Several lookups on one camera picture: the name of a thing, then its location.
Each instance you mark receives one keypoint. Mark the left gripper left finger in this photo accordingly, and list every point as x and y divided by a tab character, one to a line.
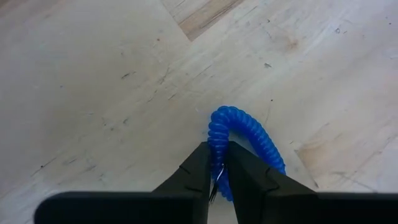
189	186

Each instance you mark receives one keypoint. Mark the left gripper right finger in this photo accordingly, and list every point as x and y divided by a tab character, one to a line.
261	193

